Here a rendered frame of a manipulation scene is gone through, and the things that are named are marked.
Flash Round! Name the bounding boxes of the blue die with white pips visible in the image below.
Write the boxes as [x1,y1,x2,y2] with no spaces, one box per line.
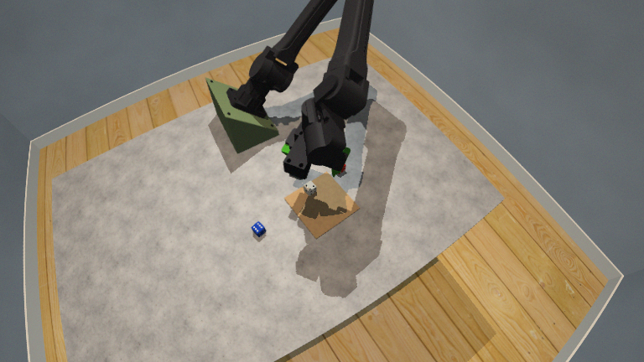
[252,221,266,237]

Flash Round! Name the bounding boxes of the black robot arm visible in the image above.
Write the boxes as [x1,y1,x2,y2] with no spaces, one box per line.
[226,0,374,180]

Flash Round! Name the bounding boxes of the grey die with black pips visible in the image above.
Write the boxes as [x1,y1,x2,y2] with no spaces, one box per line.
[304,181,317,196]

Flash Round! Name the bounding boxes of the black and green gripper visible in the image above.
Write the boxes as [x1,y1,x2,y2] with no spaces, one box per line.
[282,128,351,177]

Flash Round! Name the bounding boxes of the tan square mat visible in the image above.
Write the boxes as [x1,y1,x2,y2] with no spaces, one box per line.
[284,172,360,239]

